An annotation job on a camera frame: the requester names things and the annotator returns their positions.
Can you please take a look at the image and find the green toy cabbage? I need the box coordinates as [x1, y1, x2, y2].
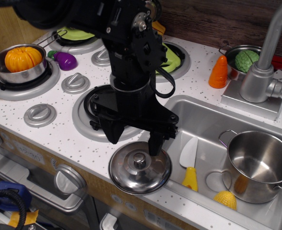
[235, 50, 259, 73]

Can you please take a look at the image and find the silver sink basin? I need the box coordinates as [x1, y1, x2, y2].
[163, 95, 282, 230]

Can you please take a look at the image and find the silver stove knob middle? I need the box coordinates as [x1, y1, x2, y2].
[61, 73, 90, 94]

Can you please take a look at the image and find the front right burner ring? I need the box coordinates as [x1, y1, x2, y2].
[71, 84, 146, 143]

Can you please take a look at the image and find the silver oven knob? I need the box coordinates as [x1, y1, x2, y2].
[54, 164, 86, 195]

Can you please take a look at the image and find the green plate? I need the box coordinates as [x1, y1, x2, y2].
[56, 27, 94, 41]
[160, 43, 181, 73]

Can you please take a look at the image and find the purple toy eggplant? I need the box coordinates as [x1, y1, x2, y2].
[47, 50, 78, 71]

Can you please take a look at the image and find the front left burner ring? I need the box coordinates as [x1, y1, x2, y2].
[0, 57, 61, 102]

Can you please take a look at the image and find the silver stove knob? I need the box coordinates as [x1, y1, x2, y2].
[23, 103, 57, 128]
[61, 73, 90, 94]
[91, 48, 111, 67]

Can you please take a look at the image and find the black cable loop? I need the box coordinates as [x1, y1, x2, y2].
[152, 66, 176, 99]

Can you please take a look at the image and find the silver stove knob back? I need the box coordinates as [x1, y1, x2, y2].
[91, 48, 111, 67]

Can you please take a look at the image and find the red toy pepper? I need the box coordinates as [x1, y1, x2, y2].
[271, 55, 282, 70]

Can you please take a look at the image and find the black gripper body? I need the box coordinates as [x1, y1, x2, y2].
[90, 76, 179, 139]

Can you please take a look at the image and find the back right burner ring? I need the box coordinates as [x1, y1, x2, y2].
[155, 41, 192, 83]

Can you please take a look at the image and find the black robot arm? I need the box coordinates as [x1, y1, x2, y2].
[13, 0, 179, 156]

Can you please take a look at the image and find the small steel pot with handle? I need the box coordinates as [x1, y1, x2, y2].
[0, 42, 53, 84]

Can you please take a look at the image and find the green plate back left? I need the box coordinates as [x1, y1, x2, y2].
[56, 27, 94, 41]

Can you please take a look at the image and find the back left burner ring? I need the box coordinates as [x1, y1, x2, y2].
[51, 30, 104, 55]

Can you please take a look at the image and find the silver toy faucet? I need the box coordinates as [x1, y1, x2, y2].
[221, 5, 282, 120]

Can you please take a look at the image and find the black corrugated hose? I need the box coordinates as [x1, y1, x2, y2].
[0, 189, 27, 228]

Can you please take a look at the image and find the steel pot lid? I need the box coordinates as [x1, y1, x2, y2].
[108, 141, 172, 196]

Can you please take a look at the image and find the silver stove knob front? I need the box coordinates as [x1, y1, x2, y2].
[23, 103, 57, 128]

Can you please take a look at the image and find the silver oven door handle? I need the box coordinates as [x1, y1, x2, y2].
[0, 154, 84, 215]

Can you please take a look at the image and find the toy knife yellow handle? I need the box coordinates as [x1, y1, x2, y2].
[180, 137, 198, 192]

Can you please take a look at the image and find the orange toy carrot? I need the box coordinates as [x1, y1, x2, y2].
[208, 55, 228, 89]

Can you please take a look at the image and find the green plate back right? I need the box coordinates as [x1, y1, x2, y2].
[160, 43, 181, 73]

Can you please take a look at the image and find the steel bowl with wire handle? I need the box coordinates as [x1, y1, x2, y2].
[219, 45, 262, 81]

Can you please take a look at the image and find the yellow toy corn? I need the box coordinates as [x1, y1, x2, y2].
[213, 191, 237, 210]

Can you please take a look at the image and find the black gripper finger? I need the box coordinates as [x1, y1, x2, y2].
[148, 131, 165, 156]
[99, 118, 124, 144]

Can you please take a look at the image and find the large steel pot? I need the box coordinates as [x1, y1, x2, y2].
[218, 130, 282, 204]

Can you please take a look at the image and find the orange toy pumpkin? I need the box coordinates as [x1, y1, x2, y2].
[5, 46, 43, 73]

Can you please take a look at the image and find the yellow toy piece behind arm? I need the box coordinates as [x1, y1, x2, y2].
[152, 21, 166, 36]

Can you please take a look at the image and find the burner ring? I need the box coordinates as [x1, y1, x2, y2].
[0, 57, 61, 102]
[51, 30, 104, 55]
[71, 84, 146, 143]
[155, 41, 192, 83]

